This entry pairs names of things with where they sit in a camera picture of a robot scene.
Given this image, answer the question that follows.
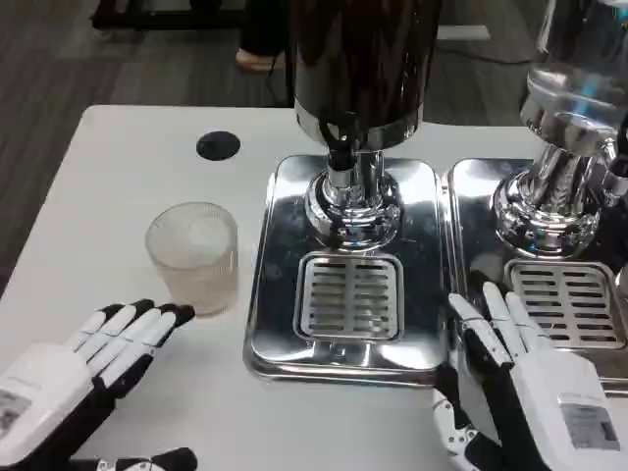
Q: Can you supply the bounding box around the black round cable grommet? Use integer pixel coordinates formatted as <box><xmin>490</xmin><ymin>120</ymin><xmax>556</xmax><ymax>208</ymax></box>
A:
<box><xmin>195</xmin><ymin>131</ymin><xmax>241</xmax><ymax>162</ymax></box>

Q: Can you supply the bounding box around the dark drink dispenser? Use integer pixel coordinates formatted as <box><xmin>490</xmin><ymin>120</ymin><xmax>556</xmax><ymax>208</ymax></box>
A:
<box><xmin>288</xmin><ymin>0</ymin><xmax>439</xmax><ymax>252</ymax></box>

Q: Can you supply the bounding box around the white desk leg base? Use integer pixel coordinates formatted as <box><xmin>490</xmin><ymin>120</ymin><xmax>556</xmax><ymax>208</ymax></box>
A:
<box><xmin>435</xmin><ymin>24</ymin><xmax>493</xmax><ymax>41</ymax></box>

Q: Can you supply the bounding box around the clear drink dispenser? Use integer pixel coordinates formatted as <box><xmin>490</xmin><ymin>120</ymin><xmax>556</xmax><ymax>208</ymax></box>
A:
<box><xmin>493</xmin><ymin>0</ymin><xmax>628</xmax><ymax>260</ymax></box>

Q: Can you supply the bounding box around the black furniture base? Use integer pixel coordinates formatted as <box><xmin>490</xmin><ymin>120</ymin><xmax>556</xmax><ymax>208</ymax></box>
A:
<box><xmin>90</xmin><ymin>0</ymin><xmax>246</xmax><ymax>31</ymax></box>

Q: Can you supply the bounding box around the person's foot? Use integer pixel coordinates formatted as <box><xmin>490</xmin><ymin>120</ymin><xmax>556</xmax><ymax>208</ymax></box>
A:
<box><xmin>235</xmin><ymin>47</ymin><xmax>284</xmax><ymax>68</ymax></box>

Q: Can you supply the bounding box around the black cable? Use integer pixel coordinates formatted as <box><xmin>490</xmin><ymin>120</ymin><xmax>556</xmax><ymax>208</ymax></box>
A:
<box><xmin>262</xmin><ymin>48</ymin><xmax>295</xmax><ymax>107</ymax></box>

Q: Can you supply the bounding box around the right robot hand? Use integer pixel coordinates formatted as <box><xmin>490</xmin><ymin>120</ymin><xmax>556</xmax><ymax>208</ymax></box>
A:
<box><xmin>431</xmin><ymin>281</ymin><xmax>628</xmax><ymax>471</ymax></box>

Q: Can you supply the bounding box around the steel drip tray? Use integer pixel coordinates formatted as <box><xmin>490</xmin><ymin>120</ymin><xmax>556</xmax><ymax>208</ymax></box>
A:
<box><xmin>446</xmin><ymin>157</ymin><xmax>628</xmax><ymax>385</ymax></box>
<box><xmin>243</xmin><ymin>154</ymin><xmax>455</xmax><ymax>384</ymax></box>

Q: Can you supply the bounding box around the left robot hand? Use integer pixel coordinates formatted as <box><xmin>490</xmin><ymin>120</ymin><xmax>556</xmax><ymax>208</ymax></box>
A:
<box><xmin>0</xmin><ymin>298</ymin><xmax>199</xmax><ymax>471</ymax></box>

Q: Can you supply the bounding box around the clear ribbed glass cup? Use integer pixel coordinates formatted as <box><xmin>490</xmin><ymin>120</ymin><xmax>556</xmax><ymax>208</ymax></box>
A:
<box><xmin>144</xmin><ymin>200</ymin><xmax>239</xmax><ymax>317</ymax></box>

